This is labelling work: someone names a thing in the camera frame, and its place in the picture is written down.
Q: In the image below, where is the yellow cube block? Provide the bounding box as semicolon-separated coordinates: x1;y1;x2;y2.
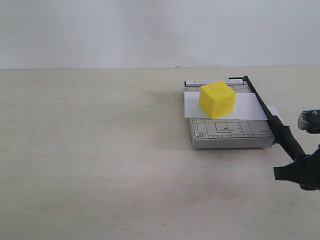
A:
198;81;237;119

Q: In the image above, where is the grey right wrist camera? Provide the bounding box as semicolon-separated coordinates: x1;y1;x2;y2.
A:
297;108;320;134

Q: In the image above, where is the grey paper cutter base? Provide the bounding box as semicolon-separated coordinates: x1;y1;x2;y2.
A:
183;77;276;150

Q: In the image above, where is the black cutter blade lever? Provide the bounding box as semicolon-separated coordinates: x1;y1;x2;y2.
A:
243;75;306;161

